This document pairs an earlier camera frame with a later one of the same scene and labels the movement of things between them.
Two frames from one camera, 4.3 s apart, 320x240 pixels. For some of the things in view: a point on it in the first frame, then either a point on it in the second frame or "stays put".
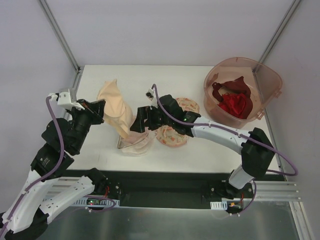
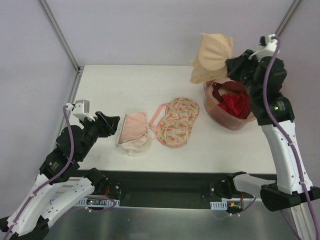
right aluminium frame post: x=279 y=30 stays put
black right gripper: x=152 y=118 -> x=238 y=67
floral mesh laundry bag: x=169 y=136 stays put
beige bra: x=117 y=111 -> x=210 y=64
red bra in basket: x=235 y=104 stays put
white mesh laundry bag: x=138 y=142 stays put
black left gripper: x=94 y=111 -> x=104 y=124
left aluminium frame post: x=60 y=34 stays put
